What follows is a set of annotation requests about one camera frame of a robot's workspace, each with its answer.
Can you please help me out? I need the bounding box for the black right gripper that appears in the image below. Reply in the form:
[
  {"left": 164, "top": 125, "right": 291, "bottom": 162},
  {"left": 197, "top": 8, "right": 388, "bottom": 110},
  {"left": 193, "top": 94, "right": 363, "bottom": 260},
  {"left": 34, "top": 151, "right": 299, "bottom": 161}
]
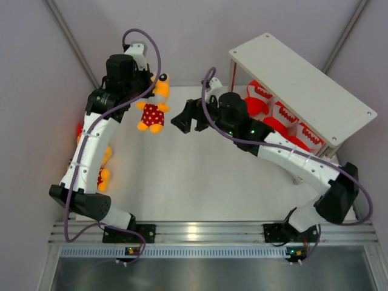
[{"left": 171, "top": 93, "right": 236, "bottom": 136}]

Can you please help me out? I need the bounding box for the yellow plush polka-dot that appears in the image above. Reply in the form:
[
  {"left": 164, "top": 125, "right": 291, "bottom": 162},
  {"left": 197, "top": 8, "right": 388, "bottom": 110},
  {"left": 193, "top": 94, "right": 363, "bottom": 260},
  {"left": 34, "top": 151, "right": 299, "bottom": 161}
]
[
  {"left": 76, "top": 122, "right": 113, "bottom": 166},
  {"left": 136, "top": 73, "right": 170, "bottom": 134},
  {"left": 65, "top": 163, "right": 111, "bottom": 192}
]

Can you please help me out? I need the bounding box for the red shark plush back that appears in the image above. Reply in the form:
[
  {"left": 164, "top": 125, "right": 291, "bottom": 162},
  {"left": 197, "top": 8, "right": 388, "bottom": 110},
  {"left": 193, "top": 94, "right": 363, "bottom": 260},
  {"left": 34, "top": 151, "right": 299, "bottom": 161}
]
[{"left": 245, "top": 80, "right": 273, "bottom": 117}]

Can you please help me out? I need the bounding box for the red shark plush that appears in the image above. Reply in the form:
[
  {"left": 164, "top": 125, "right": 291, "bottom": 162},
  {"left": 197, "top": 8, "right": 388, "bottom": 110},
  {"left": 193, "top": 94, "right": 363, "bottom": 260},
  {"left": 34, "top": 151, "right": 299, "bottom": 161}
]
[
  {"left": 263, "top": 101, "right": 299, "bottom": 136},
  {"left": 286, "top": 122, "right": 324, "bottom": 155},
  {"left": 245, "top": 80, "right": 273, "bottom": 117}
]

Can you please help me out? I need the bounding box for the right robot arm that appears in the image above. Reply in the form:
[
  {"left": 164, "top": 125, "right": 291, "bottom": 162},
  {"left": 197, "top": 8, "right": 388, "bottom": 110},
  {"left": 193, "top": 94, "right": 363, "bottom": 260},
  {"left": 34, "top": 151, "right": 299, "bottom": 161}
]
[{"left": 171, "top": 93, "right": 359, "bottom": 241}]

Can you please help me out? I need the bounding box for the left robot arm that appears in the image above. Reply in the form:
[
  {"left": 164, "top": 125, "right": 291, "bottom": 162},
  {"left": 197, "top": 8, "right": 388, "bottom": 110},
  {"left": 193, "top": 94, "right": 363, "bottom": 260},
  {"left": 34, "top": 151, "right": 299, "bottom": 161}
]
[{"left": 49, "top": 53, "right": 152, "bottom": 242}]

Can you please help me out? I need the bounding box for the white two-tier shelf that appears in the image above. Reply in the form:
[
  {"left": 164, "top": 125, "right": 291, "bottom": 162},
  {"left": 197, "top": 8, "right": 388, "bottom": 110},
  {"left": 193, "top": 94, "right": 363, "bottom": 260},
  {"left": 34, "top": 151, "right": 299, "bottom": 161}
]
[{"left": 229, "top": 33, "right": 377, "bottom": 158}]

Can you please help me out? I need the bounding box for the yellow plush polka-dot front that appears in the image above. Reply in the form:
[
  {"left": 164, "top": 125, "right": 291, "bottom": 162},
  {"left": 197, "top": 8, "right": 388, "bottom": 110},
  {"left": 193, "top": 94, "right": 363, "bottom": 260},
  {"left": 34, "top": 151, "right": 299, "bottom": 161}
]
[{"left": 65, "top": 163, "right": 111, "bottom": 192}]

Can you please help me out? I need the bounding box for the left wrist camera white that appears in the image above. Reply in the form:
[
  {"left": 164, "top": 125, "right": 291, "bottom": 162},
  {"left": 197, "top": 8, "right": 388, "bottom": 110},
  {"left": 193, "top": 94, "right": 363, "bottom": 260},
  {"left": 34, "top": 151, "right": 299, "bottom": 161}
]
[{"left": 123, "top": 42, "right": 147, "bottom": 70}]

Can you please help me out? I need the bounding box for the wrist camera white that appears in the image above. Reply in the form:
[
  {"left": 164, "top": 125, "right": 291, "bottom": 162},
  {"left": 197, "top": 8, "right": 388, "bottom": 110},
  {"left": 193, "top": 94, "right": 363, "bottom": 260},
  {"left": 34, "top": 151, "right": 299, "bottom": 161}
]
[
  {"left": 123, "top": 42, "right": 147, "bottom": 70},
  {"left": 204, "top": 77, "right": 223, "bottom": 99}
]

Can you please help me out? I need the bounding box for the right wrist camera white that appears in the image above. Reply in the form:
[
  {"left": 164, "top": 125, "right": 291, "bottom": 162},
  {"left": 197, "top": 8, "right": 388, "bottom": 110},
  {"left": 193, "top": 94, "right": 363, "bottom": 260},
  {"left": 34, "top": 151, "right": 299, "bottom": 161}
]
[{"left": 204, "top": 77, "right": 223, "bottom": 99}]

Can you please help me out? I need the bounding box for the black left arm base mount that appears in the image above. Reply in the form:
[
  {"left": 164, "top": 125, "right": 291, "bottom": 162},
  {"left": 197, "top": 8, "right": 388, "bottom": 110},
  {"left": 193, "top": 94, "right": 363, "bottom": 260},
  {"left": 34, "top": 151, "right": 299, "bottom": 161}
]
[{"left": 102, "top": 223, "right": 156, "bottom": 244}]

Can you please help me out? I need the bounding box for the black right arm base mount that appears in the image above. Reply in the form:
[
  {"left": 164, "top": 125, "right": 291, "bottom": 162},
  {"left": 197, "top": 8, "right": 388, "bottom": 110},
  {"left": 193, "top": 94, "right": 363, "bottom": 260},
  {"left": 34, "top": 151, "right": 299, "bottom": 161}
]
[{"left": 263, "top": 223, "right": 304, "bottom": 244}]

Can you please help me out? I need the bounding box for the white slotted cable duct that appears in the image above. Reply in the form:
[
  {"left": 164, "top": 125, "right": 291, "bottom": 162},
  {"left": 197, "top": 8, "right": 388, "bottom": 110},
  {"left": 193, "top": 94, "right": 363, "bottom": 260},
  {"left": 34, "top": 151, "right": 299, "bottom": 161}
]
[{"left": 61, "top": 245, "right": 303, "bottom": 259}]

